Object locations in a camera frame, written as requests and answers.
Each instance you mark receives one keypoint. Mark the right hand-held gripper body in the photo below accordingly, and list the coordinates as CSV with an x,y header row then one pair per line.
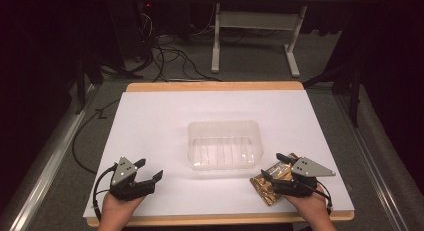
x,y
308,167

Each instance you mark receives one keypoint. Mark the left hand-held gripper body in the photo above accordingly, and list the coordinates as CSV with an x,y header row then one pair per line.
x,y
125,172

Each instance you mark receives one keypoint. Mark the gold foil snack packet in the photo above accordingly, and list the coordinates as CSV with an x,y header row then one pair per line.
x,y
266,192

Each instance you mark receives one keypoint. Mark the clear plastic container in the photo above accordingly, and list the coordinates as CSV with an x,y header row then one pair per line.
x,y
224,147

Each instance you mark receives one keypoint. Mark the person's left hand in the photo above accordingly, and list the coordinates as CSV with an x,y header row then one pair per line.
x,y
116,207

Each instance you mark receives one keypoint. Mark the person's right hand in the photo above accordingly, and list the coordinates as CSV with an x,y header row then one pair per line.
x,y
310,206

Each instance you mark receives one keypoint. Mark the white table sheet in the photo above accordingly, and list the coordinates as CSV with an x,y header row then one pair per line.
x,y
160,124

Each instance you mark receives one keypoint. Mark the black metal stand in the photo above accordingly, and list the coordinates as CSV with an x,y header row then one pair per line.
x,y
350,87
83,81

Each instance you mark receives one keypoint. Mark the black computer tower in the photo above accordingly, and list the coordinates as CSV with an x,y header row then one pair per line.
x,y
133,27

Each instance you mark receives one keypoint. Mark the aluminium floor rail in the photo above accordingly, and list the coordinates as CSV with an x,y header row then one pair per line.
x,y
43,164
370,161

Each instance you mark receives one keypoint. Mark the white metal desk frame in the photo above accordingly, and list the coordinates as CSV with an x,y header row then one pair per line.
x,y
256,21

